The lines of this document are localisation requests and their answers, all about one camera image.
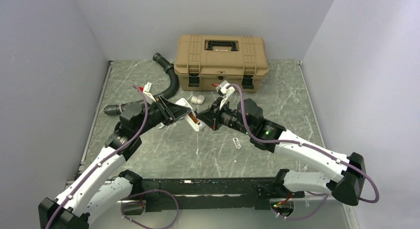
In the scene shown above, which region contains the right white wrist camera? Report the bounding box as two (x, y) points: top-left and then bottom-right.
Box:
(216, 80), (235, 110)

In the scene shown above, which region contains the black corrugated hose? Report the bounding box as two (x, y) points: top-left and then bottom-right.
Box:
(104, 53), (180, 116)

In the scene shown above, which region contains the white AC remote control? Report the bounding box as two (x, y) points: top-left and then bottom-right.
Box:
(175, 98), (205, 132)

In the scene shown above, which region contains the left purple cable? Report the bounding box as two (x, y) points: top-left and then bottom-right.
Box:
(44, 85), (179, 229)

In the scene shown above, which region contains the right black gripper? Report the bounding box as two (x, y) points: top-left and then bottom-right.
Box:
(197, 97), (253, 136)

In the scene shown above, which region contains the aluminium frame rail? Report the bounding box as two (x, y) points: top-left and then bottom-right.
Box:
(60, 184), (350, 204)

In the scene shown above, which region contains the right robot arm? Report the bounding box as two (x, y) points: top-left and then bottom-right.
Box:
(197, 98), (366, 206)

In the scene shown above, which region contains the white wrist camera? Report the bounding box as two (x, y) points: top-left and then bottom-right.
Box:
(139, 82), (156, 104)
(216, 80), (235, 110)

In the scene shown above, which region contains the purple cable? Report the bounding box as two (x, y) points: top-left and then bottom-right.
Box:
(44, 85), (179, 229)
(226, 83), (380, 222)

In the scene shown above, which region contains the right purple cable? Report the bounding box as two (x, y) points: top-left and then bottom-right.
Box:
(226, 83), (380, 222)

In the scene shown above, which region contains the tan plastic toolbox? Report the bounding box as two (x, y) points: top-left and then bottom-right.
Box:
(174, 34), (269, 92)

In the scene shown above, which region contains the white battery cover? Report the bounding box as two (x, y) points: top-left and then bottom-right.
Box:
(232, 137), (242, 150)

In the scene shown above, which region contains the white pipe elbow fitting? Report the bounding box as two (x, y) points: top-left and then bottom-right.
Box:
(191, 95), (205, 105)

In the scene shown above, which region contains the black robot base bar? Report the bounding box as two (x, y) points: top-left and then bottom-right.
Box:
(125, 177), (305, 212)

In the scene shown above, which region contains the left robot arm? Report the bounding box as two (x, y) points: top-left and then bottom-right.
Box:
(38, 97), (194, 229)

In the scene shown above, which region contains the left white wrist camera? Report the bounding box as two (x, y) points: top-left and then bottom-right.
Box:
(139, 82), (156, 104)

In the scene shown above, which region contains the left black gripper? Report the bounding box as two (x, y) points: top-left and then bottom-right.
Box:
(135, 95), (191, 136)

